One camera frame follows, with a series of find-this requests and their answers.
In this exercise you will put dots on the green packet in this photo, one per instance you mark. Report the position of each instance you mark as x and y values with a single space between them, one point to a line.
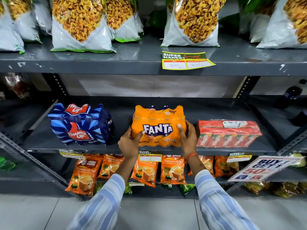
186 188
127 189
7 164

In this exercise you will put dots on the dark bottle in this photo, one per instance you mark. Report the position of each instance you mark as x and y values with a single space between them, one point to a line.
289 95

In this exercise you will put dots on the grey metal shelf rack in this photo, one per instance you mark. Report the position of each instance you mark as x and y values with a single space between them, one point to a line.
134 58

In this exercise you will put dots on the large yellow green price label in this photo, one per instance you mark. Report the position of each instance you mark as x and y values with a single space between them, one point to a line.
186 60

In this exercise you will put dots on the orange thread wristband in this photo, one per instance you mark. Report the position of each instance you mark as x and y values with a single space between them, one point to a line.
191 156

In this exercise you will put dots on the person's left hand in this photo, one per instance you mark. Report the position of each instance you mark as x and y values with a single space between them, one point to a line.
128 147

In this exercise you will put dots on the small yellow shelf label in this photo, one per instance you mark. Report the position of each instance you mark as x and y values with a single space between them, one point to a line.
238 157
72 154
150 156

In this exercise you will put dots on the person's right hand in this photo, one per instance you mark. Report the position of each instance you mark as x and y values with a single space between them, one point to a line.
190 143

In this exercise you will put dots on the row of orange tea packets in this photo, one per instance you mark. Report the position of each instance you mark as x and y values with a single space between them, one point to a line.
172 168

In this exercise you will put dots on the orange soda bottle pack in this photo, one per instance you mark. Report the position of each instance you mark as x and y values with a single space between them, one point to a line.
156 117

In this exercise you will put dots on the person's left forearm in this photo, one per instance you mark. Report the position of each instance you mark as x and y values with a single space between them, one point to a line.
105 198

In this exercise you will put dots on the row of white snack bags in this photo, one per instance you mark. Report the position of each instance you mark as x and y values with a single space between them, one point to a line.
79 23

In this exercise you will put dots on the white red promo sign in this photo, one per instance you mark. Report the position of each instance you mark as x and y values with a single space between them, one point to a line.
261 168

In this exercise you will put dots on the red juice carton pack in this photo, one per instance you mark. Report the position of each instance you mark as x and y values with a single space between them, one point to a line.
227 134

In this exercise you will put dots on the blue cola bottle pack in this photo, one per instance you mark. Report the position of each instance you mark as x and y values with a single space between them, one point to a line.
79 124

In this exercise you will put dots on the person's right thumb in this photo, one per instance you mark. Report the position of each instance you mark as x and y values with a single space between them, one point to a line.
181 131

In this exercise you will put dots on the person's left thumb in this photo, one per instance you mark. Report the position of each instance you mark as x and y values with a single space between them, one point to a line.
140 135

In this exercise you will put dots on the dark red packet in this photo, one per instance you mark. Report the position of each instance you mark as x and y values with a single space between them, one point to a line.
16 85

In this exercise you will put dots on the yellow snack packets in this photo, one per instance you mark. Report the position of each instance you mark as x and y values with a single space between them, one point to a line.
275 189

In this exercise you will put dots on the person's right forearm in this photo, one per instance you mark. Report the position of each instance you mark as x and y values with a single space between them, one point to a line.
215 201

